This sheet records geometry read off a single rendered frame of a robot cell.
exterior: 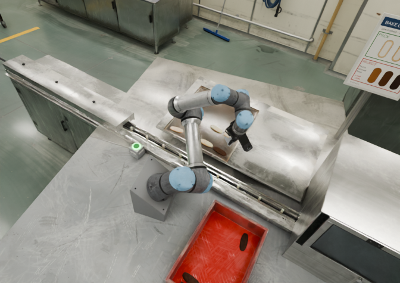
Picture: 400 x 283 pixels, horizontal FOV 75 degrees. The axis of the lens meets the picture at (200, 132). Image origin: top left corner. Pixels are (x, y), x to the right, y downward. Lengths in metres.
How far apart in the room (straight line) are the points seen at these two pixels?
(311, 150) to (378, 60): 0.65
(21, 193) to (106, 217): 1.45
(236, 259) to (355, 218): 0.60
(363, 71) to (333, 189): 0.91
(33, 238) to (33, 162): 1.53
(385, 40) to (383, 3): 2.62
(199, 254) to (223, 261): 0.13
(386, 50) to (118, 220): 1.76
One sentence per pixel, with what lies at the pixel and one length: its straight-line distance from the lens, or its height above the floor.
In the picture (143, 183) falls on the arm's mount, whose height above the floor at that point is 1.02.
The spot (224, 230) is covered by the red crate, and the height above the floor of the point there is 0.82.
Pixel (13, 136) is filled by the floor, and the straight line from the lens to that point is 3.42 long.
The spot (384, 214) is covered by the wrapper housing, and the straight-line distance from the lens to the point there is 1.28.
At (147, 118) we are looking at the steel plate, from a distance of 2.01.
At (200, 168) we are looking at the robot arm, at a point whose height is 1.09.
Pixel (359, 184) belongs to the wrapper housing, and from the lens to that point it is 1.31.
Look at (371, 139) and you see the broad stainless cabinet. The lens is 3.22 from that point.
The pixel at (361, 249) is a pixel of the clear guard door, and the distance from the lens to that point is 1.27.
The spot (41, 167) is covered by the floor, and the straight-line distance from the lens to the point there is 3.00.
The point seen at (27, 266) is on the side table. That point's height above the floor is 0.82.
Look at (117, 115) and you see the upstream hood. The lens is 1.91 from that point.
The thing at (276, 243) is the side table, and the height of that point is 0.82.
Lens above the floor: 2.19
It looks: 46 degrees down
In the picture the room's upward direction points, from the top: 7 degrees clockwise
